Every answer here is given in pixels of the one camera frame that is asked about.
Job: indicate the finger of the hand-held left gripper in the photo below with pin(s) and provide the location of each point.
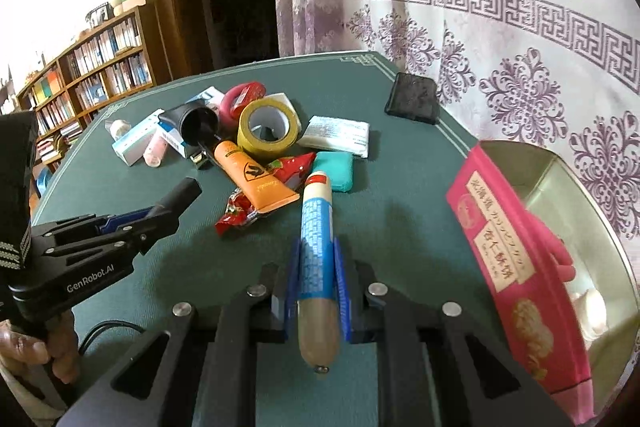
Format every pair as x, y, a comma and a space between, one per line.
122, 219
165, 217

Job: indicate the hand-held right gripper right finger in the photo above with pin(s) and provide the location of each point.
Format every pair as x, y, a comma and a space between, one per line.
344, 297

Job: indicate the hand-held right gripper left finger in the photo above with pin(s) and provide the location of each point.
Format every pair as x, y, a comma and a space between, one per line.
294, 292

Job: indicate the blue label sausage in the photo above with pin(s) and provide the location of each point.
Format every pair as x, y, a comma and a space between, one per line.
316, 232

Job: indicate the large white blue medicine box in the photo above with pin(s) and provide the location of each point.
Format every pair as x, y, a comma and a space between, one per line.
172, 139

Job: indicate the orange tube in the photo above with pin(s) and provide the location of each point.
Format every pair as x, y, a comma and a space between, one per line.
250, 177

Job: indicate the black hairbrush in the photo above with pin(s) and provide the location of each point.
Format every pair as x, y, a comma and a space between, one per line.
192, 122

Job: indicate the yellow tape roll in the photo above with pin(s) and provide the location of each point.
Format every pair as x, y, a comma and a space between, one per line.
250, 139

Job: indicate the red snack packet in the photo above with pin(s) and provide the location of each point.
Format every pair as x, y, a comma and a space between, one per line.
290, 167

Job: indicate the teal plastic case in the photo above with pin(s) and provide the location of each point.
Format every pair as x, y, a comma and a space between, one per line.
335, 172

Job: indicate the red cylindrical container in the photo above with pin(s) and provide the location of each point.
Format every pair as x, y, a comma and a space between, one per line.
232, 99

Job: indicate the pink tin container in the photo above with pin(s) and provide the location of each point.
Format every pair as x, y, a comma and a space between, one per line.
500, 257

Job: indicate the white tissue packet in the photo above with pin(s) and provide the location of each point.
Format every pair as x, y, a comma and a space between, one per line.
335, 134

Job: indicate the white power adapter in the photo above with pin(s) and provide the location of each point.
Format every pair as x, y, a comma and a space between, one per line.
287, 104

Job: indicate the person's left hand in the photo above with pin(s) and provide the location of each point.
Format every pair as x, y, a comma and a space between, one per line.
62, 347

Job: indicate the pink tube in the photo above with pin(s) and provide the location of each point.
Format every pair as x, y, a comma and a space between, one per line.
152, 152

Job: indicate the small metal clip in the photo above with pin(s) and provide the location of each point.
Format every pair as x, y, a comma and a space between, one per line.
200, 158

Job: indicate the slim white blue box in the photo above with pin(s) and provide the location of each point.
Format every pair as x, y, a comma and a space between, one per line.
132, 142

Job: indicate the blue plastic stool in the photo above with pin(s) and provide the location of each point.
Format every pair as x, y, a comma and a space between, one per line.
44, 182

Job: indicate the small white bottle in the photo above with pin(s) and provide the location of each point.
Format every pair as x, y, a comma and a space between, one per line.
117, 128

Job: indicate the wooden bookshelf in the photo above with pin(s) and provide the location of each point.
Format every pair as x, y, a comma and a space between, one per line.
100, 62

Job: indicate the black smartphone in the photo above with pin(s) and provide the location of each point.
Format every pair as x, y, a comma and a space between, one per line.
412, 99

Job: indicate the white round ornament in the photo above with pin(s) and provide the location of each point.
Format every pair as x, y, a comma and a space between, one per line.
117, 5

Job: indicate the white round object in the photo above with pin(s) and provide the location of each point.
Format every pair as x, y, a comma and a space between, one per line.
590, 312

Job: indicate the picture frame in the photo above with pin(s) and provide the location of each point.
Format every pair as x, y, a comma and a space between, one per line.
98, 14

